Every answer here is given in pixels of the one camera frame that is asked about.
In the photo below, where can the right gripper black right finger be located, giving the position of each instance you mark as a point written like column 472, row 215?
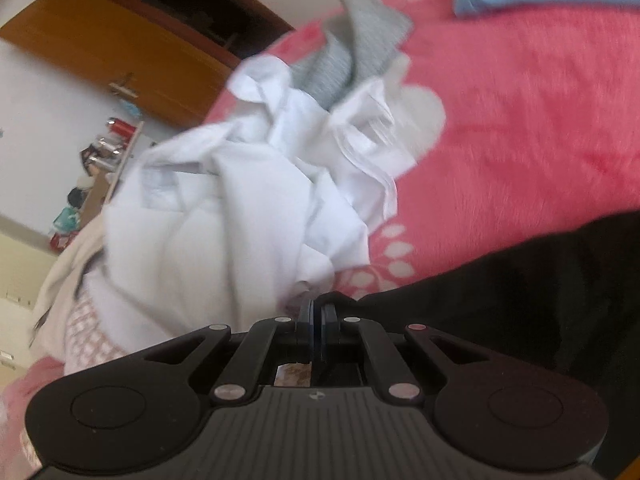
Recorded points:
column 355, row 351

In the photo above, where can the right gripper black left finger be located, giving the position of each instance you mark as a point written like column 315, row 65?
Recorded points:
column 273, row 352

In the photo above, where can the black garment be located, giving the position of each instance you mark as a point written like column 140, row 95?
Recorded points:
column 567, row 301

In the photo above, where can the white crumpled shirt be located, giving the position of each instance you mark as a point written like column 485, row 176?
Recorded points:
column 231, row 222

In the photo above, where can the pink white checked cloth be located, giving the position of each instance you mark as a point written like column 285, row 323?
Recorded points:
column 86, row 345

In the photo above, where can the beige cloth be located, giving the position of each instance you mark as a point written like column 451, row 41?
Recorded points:
column 58, row 294

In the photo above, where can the cluttered side shelf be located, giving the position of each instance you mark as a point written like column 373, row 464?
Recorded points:
column 104, row 161

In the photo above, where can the grey garment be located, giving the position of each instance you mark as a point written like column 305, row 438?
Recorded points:
column 359, row 43

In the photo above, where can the wooden wardrobe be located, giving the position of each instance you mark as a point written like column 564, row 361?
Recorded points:
column 171, row 58

